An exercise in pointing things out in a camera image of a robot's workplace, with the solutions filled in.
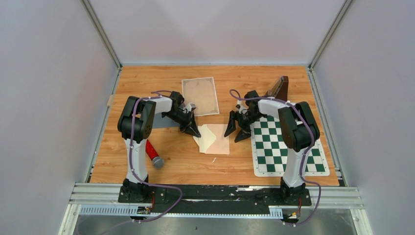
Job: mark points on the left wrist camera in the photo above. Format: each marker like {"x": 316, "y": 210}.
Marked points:
{"x": 189, "y": 108}

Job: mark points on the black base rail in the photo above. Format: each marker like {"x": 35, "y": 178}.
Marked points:
{"x": 209, "y": 199}

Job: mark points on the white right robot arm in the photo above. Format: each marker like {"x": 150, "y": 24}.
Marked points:
{"x": 298, "y": 127}

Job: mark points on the cream pink envelope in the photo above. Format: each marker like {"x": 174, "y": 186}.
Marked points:
{"x": 222, "y": 144}

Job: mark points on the wooden metronome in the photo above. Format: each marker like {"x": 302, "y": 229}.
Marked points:
{"x": 280, "y": 89}

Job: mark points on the cream letter paper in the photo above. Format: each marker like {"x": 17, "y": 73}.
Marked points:
{"x": 206, "y": 140}

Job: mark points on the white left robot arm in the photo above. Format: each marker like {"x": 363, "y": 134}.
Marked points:
{"x": 135, "y": 125}

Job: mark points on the grey envelope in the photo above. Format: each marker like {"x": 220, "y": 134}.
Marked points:
{"x": 163, "y": 122}

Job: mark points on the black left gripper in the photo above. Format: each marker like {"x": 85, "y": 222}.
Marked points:
{"x": 190, "y": 126}

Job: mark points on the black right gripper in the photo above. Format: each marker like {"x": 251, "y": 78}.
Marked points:
{"x": 244, "y": 132}

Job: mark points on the red microphone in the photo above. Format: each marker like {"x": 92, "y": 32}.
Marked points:
{"x": 153, "y": 155}

